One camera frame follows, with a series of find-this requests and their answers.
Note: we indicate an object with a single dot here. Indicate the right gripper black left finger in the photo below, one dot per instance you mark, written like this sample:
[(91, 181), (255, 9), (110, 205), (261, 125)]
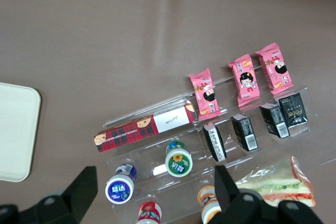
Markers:
[(76, 197)]

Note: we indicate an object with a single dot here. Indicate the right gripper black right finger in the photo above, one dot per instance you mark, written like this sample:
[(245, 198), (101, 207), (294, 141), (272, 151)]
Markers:
[(236, 208)]

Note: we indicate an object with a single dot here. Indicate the plastic triangle sandwich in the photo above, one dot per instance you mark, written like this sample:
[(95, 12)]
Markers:
[(278, 184)]

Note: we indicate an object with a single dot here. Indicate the cream rectangular tray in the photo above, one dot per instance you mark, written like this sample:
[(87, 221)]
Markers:
[(15, 129)]

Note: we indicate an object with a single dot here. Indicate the orange lid gum bottle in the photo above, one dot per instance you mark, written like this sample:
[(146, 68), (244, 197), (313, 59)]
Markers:
[(207, 203)]

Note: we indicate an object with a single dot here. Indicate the blue lid gum bottle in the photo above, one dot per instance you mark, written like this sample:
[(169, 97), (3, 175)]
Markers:
[(119, 190)]

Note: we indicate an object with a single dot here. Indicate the small black carton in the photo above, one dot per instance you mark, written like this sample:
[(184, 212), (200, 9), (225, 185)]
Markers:
[(215, 142), (292, 110), (274, 119), (244, 132)]

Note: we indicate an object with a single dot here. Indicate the red lid gum bottle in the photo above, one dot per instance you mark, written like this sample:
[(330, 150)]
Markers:
[(148, 212)]

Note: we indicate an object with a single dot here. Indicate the green lid gum bottle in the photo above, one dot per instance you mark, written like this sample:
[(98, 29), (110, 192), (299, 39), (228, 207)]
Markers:
[(178, 162)]

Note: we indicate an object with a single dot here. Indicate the clear acrylic tiered shelf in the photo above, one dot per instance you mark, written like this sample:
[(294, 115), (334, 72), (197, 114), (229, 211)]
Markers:
[(147, 155)]

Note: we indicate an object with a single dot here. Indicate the red plaid cookie box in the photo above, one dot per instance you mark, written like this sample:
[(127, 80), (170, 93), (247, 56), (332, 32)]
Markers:
[(131, 132)]

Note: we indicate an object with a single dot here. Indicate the pink cartoon snack pack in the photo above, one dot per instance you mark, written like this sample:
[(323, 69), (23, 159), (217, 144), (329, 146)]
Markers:
[(206, 95), (245, 82), (275, 69)]

